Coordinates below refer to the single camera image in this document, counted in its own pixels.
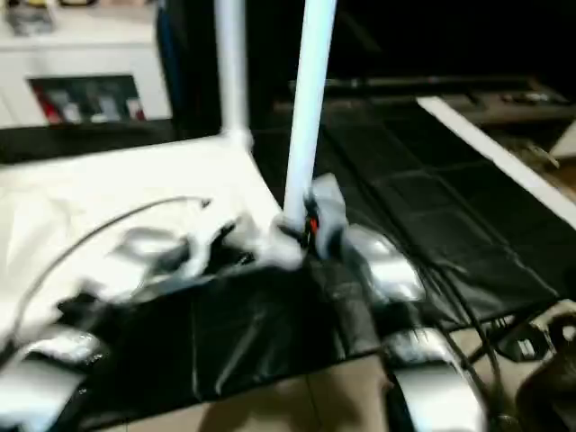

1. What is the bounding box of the white plastic table top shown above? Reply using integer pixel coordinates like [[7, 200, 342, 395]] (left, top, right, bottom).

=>
[[0, 130, 307, 347]]

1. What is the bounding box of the white plastic table leg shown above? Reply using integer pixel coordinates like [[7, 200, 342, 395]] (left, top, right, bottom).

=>
[[213, 0, 254, 149], [282, 0, 339, 237]]

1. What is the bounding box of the black work mat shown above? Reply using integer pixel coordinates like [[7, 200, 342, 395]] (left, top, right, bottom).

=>
[[0, 94, 563, 424]]

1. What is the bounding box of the white flat strip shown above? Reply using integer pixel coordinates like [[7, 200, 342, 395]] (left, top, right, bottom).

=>
[[417, 96, 576, 230]]

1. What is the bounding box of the red bottle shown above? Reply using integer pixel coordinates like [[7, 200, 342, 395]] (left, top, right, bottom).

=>
[[38, 85, 62, 122]]

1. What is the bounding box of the white glass-door cabinet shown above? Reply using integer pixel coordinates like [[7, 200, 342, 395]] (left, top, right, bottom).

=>
[[0, 0, 172, 127]]

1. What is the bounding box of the grey crumpled object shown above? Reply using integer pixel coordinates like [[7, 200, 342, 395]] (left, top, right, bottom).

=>
[[7, 4, 57, 35]]

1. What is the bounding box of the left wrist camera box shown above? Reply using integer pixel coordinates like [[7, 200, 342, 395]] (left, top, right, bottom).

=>
[[184, 214, 255, 275]]

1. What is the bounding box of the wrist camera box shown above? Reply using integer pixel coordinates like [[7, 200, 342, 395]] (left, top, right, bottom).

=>
[[306, 174, 348, 257], [184, 214, 255, 275]]

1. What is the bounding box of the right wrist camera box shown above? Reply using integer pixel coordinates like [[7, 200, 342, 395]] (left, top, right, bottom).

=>
[[306, 174, 348, 257]]

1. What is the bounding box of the dark long rail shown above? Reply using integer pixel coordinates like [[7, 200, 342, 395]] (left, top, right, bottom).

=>
[[288, 76, 541, 94]]

